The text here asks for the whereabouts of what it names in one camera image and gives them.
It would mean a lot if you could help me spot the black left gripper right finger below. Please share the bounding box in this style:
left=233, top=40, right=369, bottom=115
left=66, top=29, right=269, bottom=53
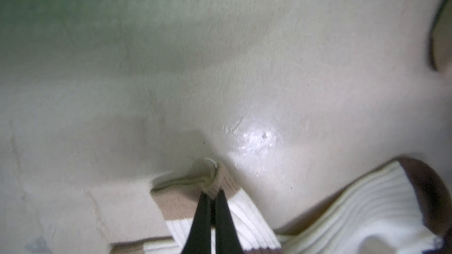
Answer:
left=215, top=189, right=244, bottom=254

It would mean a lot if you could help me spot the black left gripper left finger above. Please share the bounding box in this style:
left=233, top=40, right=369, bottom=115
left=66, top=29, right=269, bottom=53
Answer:
left=181, top=193, right=212, bottom=254

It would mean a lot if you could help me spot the cream brown striped sock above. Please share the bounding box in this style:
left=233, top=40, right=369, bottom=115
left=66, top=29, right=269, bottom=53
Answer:
left=282, top=156, right=452, bottom=254
left=110, top=159, right=281, bottom=254

